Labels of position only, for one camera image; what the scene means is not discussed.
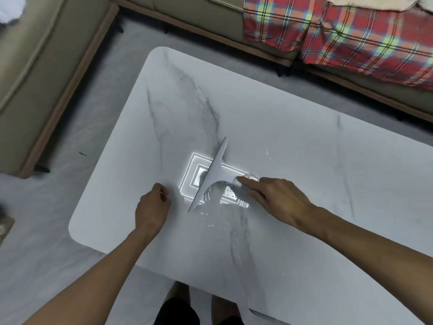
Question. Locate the person's left hand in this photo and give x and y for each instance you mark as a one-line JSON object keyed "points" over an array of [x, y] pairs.
{"points": [[150, 214]]}

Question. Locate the person's right hand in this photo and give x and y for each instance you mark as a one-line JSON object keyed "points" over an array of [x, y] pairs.
{"points": [[284, 203]]}

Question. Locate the person's left fingers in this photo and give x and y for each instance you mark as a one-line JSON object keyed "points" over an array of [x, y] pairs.
{"points": [[160, 191]]}

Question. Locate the person's right thumb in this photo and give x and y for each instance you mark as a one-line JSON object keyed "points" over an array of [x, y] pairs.
{"points": [[257, 198]]}

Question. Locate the grey squeegee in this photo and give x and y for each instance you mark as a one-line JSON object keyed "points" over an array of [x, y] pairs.
{"points": [[213, 169]]}

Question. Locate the person's right forearm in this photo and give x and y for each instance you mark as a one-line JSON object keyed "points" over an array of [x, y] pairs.
{"points": [[372, 248]]}

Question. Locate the person's left forearm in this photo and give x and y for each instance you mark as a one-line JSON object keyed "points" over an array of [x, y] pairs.
{"points": [[101, 277]]}

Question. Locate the person's left leg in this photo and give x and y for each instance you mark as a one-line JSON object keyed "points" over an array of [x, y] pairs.
{"points": [[177, 292]]}

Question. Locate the person's leg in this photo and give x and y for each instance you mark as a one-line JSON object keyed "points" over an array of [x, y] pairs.
{"points": [[225, 304], [177, 292]]}

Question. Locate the person's right leg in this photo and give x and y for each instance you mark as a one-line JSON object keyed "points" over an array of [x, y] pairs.
{"points": [[225, 304]]}

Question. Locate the grey flat object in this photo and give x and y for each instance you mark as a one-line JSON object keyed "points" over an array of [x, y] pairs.
{"points": [[265, 317]]}

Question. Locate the black shorts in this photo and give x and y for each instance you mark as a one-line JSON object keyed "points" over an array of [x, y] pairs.
{"points": [[176, 314]]}

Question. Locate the beige armchair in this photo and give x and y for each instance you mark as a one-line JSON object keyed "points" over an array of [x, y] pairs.
{"points": [[37, 71]]}

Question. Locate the beige sofa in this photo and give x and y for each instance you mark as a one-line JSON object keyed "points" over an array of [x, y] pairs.
{"points": [[203, 16]]}

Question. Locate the red plaid blanket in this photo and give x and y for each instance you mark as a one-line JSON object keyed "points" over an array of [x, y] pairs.
{"points": [[355, 33]]}

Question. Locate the cream cloth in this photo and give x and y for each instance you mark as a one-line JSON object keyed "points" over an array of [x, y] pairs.
{"points": [[379, 1]]}

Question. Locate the white fabric item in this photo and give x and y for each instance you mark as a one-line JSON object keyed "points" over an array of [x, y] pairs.
{"points": [[8, 8]]}

